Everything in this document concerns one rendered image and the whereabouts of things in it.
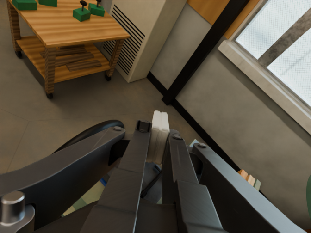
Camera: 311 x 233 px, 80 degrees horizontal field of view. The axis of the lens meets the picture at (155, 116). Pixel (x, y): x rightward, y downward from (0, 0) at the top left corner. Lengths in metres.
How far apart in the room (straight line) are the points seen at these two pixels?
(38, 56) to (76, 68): 0.28
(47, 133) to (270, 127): 1.67
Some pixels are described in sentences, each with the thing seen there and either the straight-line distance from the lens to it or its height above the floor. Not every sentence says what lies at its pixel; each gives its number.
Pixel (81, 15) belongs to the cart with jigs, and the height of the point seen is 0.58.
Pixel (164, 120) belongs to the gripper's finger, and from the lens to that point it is 0.17.
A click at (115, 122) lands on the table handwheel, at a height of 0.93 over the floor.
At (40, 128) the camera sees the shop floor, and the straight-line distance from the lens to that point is 1.53.
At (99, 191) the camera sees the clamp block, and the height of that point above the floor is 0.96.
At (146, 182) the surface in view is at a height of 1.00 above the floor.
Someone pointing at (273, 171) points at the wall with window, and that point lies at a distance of 1.94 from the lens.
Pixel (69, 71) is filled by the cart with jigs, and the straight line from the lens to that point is 1.67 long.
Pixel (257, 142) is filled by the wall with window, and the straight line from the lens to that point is 1.82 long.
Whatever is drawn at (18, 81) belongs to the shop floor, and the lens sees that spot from 1.81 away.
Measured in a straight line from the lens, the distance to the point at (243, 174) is 0.61.
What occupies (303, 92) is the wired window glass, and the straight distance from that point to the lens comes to 1.69.
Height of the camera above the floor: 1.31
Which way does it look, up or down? 45 degrees down
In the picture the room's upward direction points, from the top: 36 degrees clockwise
